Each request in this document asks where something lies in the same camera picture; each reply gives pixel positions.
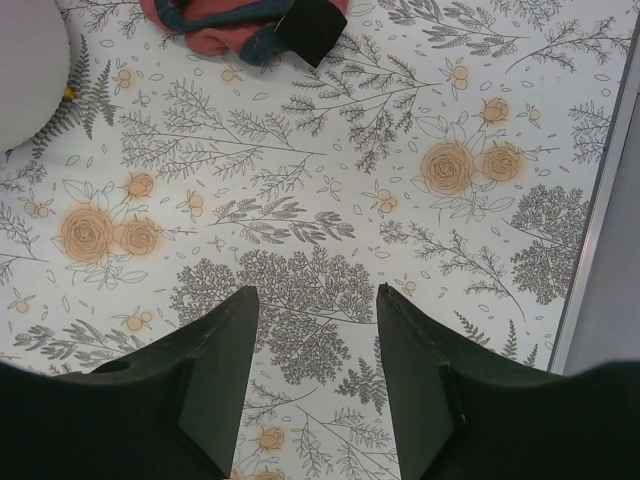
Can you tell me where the white round divided organizer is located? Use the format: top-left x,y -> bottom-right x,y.
1,0 -> 71,151

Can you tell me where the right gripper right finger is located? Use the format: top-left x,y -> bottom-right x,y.
376,284 -> 639,479

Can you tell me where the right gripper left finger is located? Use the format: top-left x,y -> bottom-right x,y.
1,287 -> 259,479

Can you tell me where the floral table mat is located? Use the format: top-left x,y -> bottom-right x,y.
1,1 -> 639,479

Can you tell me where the red folded cloth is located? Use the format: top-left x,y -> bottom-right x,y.
139,0 -> 349,68

